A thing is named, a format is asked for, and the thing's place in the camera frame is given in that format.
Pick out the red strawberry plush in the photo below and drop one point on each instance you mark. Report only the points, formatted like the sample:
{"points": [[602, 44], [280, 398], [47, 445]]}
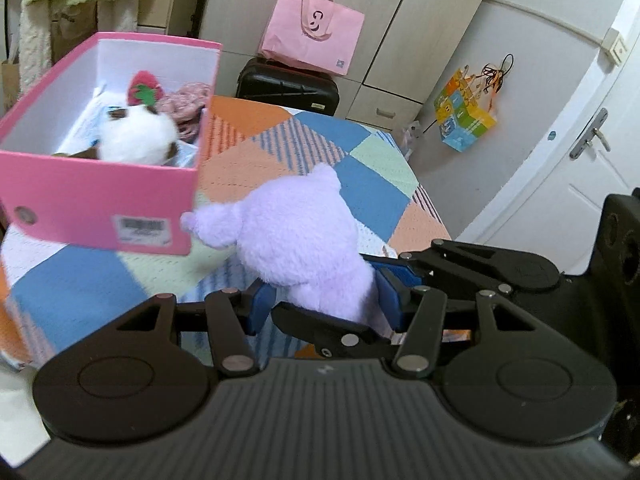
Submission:
{"points": [[144, 89]]}

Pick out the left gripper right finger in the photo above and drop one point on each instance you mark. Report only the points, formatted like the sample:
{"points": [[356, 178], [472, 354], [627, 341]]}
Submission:
{"points": [[498, 367]]}

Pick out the white panda plush toy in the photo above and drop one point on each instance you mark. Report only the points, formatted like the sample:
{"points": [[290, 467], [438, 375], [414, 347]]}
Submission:
{"points": [[138, 135]]}

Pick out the purple plush toy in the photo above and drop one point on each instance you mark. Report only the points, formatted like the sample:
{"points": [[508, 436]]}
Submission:
{"points": [[297, 233]]}

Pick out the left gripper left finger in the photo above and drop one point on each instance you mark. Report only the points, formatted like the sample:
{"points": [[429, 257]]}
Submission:
{"points": [[151, 370]]}

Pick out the white plastic bag blue print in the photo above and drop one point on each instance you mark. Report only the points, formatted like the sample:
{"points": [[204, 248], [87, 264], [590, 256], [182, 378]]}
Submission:
{"points": [[85, 131]]}

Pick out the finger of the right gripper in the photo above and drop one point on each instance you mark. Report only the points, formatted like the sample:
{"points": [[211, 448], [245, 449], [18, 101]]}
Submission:
{"points": [[458, 267], [332, 338]]}

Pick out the colourful hanging gift bag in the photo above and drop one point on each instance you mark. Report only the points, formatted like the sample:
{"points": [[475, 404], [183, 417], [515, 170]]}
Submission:
{"points": [[466, 108]]}

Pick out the pink paper shopping bag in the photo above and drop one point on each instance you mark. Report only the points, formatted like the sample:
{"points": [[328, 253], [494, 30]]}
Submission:
{"points": [[320, 35]]}

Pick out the black suitcase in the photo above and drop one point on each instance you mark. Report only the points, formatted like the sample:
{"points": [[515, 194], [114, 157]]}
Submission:
{"points": [[270, 82]]}

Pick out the colourful patchwork table cover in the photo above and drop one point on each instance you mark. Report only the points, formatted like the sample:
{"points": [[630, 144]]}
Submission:
{"points": [[54, 294]]}

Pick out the silver door handle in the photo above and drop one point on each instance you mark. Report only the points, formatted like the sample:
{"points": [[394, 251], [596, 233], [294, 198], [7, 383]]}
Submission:
{"points": [[591, 131]]}

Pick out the beige wardrobe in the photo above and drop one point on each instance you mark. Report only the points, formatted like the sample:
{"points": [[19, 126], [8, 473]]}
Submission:
{"points": [[385, 55]]}

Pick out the pink floral fabric hat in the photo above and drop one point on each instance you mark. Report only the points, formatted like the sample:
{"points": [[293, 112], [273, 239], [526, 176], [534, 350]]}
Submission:
{"points": [[185, 106]]}

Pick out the brown paper bag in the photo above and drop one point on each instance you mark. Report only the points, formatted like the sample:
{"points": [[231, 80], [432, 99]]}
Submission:
{"points": [[10, 84]]}

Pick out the pink cardboard storage box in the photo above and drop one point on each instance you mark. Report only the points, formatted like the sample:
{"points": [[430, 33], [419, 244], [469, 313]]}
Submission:
{"points": [[87, 202]]}

